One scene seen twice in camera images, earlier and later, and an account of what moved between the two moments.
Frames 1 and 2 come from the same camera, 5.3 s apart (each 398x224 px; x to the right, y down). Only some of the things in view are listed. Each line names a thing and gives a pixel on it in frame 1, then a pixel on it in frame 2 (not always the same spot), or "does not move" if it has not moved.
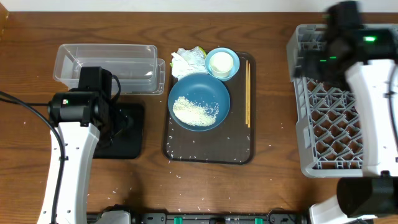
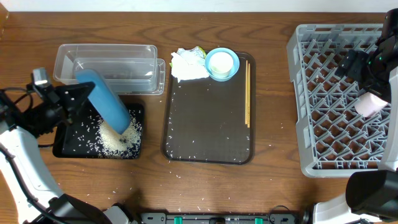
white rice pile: x=194 y=113 to x=115 y=145
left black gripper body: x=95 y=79 to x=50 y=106
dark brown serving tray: x=233 y=142 does not move
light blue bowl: x=222 y=63 does not move
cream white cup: x=221 y=64 does not move
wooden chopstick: x=247 y=92 does not move
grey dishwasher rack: x=328 y=130 does not move
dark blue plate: x=199 y=102 to x=104 y=101
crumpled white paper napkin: x=186 y=62 does not move
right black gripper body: x=320 y=68 to x=374 y=78
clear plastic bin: x=139 y=71 does not move
